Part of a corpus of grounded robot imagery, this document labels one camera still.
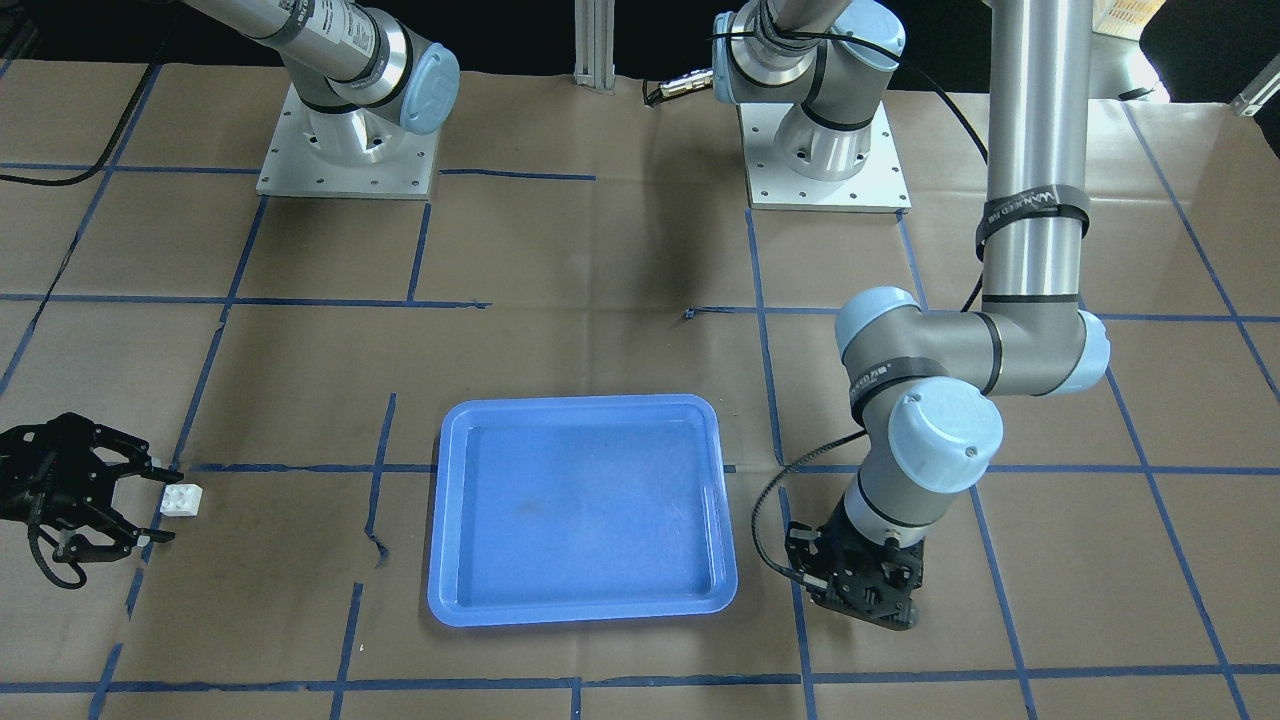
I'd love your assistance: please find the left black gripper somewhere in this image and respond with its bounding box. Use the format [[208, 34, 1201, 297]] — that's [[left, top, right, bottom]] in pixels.
[[785, 515, 925, 632]]

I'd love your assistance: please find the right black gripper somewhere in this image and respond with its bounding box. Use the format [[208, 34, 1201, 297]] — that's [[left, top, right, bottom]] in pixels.
[[1, 413, 186, 562]]

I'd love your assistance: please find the white block studs up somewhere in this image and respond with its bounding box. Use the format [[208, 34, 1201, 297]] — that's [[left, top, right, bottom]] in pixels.
[[159, 483, 204, 518]]

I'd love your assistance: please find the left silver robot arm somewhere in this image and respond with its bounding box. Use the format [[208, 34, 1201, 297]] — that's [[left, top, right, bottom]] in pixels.
[[712, 1, 1110, 630]]

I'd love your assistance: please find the blue plastic tray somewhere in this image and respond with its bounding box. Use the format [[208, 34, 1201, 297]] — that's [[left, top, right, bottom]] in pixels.
[[425, 395, 739, 628]]

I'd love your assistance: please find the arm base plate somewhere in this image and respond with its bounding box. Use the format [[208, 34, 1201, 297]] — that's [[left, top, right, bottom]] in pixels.
[[256, 86, 440, 201], [737, 102, 913, 214]]

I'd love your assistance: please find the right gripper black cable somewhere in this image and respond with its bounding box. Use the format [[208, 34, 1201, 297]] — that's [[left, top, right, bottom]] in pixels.
[[0, 60, 161, 188]]

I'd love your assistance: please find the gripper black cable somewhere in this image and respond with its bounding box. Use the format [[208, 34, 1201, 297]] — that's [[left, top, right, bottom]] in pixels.
[[750, 29, 991, 585], [0, 60, 161, 188]]

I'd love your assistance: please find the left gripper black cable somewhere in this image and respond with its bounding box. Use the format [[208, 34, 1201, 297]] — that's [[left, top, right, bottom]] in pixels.
[[750, 29, 991, 585]]

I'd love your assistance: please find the aluminium frame post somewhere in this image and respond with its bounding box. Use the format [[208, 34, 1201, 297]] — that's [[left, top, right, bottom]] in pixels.
[[573, 0, 616, 95]]

